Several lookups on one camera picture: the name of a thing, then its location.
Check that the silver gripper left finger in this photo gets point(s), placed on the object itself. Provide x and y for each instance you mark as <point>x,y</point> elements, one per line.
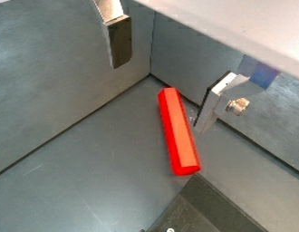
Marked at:
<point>116,24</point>

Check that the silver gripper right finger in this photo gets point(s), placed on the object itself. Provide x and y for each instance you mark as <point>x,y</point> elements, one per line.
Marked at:
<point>227,95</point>

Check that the red hexagon prism block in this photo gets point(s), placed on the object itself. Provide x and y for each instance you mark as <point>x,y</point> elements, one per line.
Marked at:
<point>183,154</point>

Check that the black curved foam holder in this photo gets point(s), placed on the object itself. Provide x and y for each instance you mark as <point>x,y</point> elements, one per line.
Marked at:
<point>201,209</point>

